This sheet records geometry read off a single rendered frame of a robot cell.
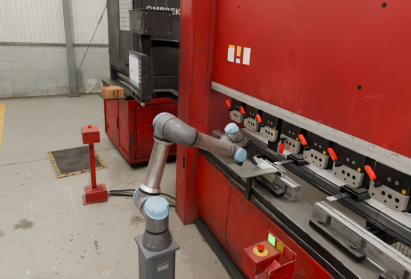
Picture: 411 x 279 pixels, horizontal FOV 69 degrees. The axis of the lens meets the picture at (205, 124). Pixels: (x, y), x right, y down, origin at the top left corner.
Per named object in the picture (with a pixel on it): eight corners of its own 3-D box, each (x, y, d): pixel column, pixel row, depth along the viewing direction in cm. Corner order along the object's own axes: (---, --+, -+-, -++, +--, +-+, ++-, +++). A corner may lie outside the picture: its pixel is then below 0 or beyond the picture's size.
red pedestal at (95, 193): (81, 196, 330) (75, 124, 305) (105, 191, 341) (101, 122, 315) (83, 205, 313) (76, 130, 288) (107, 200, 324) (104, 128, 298)
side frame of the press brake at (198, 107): (174, 212, 311) (180, -36, 240) (244, 196, 347) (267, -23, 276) (183, 226, 289) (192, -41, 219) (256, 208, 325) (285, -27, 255)
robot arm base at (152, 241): (148, 256, 144) (147, 238, 141) (137, 237, 156) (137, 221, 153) (176, 246, 151) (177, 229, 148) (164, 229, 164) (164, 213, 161)
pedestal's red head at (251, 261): (240, 268, 155) (243, 238, 149) (264, 257, 163) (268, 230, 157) (266, 297, 138) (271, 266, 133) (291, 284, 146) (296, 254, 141)
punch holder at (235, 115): (229, 118, 232) (231, 97, 227) (238, 117, 236) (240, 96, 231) (239, 123, 220) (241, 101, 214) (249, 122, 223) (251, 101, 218)
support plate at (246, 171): (227, 166, 193) (227, 164, 193) (260, 160, 204) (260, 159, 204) (242, 178, 178) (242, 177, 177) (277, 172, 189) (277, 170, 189)
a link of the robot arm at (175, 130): (179, 121, 134) (251, 148, 163) (169, 115, 143) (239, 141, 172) (169, 145, 135) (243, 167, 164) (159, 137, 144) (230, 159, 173)
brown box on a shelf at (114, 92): (98, 94, 367) (97, 84, 364) (119, 93, 380) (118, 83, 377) (104, 100, 343) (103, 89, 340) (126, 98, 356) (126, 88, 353)
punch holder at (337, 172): (331, 175, 147) (337, 144, 142) (343, 172, 151) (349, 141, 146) (357, 189, 134) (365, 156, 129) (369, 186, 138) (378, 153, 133)
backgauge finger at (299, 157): (268, 162, 203) (269, 155, 201) (298, 157, 214) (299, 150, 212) (280, 170, 193) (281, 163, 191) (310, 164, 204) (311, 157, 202)
